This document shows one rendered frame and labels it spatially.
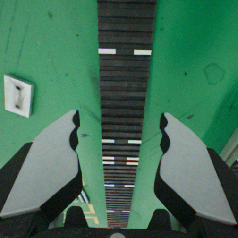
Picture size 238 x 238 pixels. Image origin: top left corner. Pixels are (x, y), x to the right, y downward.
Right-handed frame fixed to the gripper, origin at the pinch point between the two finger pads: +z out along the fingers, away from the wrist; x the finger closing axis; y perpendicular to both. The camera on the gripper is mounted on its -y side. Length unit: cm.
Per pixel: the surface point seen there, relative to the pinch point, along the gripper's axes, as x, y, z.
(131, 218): 4.4, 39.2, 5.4
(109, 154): -1.3, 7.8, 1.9
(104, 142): -1.8, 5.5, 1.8
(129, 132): 1.3, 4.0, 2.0
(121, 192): 0.7, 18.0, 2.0
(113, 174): -0.7, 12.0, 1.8
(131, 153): 1.8, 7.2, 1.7
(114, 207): -0.6, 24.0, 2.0
